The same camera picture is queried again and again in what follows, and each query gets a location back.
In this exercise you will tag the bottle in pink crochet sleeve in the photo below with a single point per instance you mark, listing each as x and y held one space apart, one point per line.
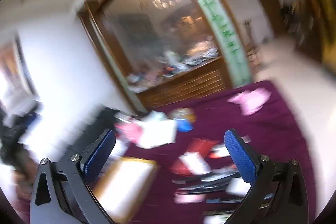
128 130

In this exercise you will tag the green bamboo wall panel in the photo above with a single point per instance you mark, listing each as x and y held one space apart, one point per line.
228 37

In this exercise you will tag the red plastic packet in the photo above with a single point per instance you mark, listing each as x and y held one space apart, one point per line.
199 146

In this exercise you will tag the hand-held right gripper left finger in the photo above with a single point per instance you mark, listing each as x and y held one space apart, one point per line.
101 154

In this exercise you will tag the pink cloth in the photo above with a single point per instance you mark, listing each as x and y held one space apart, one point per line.
249 102

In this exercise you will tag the framed wall picture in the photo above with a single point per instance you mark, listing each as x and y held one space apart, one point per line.
15 74

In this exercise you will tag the white notebook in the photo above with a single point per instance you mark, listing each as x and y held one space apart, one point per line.
157 134

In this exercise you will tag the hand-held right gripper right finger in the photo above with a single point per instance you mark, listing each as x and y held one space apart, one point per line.
241 158

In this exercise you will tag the purple tablecloth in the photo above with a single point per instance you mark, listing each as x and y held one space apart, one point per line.
262 129

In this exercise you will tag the blue battery pack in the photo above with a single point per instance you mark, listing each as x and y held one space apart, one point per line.
185 126

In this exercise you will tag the brown packing tape roll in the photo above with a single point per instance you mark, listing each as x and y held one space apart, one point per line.
181 113

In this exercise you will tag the wooden glass cabinet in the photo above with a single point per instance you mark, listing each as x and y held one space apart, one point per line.
183 87

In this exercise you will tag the gold tray with white lining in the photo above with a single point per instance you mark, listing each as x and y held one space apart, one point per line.
126 187

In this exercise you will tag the wooden door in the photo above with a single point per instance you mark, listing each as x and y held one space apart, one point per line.
267 11

